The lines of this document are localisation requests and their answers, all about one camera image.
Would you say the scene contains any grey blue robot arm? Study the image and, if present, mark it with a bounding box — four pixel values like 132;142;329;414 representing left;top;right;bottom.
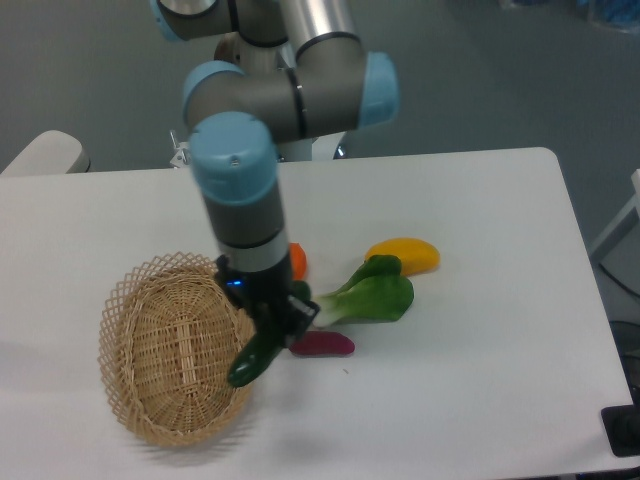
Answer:
150;1;400;346

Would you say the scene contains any orange tangerine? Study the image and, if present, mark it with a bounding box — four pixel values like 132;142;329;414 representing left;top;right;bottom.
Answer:
289;243;308;280

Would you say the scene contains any green bok choy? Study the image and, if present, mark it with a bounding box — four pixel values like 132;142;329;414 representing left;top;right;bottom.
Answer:
313;255;414;329

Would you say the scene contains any yellow mango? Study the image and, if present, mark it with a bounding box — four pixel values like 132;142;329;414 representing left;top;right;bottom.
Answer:
364;237;441;276

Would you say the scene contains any black device at table corner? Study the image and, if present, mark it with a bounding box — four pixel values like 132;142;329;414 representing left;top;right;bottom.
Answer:
601;405;639;458

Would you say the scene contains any green cucumber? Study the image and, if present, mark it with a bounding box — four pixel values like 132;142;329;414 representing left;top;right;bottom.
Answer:
227;280;314;388

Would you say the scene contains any white chair armrest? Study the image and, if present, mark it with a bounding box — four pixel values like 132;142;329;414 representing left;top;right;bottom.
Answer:
1;130;91;177

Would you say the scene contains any purple sweet potato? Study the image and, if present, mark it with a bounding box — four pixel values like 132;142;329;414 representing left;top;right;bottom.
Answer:
289;331;356;357

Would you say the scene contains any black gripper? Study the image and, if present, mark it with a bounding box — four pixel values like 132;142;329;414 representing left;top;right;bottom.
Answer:
214;253;320;348

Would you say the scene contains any white furniture frame right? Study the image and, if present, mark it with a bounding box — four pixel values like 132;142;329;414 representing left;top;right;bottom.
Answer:
587;169;639;265

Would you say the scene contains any woven wicker basket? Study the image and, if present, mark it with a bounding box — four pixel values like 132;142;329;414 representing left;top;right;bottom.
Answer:
98;252;254;447

